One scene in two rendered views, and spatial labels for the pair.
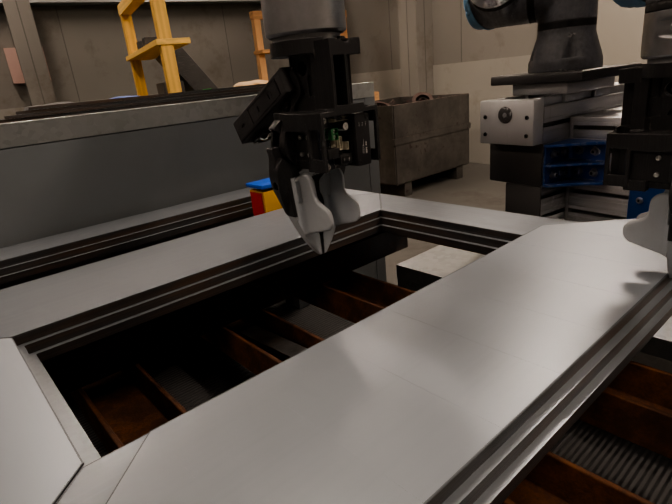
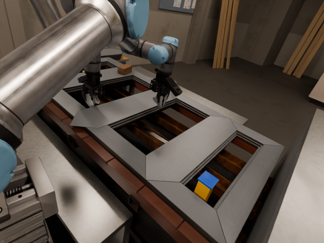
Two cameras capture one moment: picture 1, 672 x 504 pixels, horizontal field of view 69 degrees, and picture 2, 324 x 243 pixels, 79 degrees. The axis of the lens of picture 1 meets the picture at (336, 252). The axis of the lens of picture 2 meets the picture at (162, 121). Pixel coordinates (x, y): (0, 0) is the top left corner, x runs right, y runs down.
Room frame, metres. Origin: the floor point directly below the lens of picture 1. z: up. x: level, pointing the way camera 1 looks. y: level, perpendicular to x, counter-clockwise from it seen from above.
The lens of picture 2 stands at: (1.42, -0.21, 1.41)
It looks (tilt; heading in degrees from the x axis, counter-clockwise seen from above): 33 degrees down; 164
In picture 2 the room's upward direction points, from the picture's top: 12 degrees clockwise
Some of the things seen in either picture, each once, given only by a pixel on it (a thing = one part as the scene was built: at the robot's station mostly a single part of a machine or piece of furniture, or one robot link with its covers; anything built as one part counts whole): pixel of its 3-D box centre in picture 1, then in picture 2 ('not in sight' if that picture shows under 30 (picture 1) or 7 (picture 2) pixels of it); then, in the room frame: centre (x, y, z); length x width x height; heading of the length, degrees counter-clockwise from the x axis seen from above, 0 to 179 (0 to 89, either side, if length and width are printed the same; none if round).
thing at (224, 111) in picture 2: not in sight; (176, 93); (-0.06, 0.27, 0.73); 1.20 x 0.26 x 0.03; 40
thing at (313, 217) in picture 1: (316, 217); (160, 99); (0.48, 0.02, 0.94); 0.06 x 0.03 x 0.09; 40
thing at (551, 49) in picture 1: (565, 46); not in sight; (1.14, -0.55, 1.09); 0.15 x 0.15 x 0.10
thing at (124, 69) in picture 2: not in sight; (125, 69); (-0.11, -0.17, 0.87); 0.12 x 0.06 x 0.05; 148
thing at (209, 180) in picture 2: (266, 186); (208, 181); (0.98, 0.13, 0.88); 0.06 x 0.06 x 0.02; 40
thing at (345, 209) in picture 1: (339, 210); (156, 100); (0.50, -0.01, 0.94); 0.06 x 0.03 x 0.09; 40
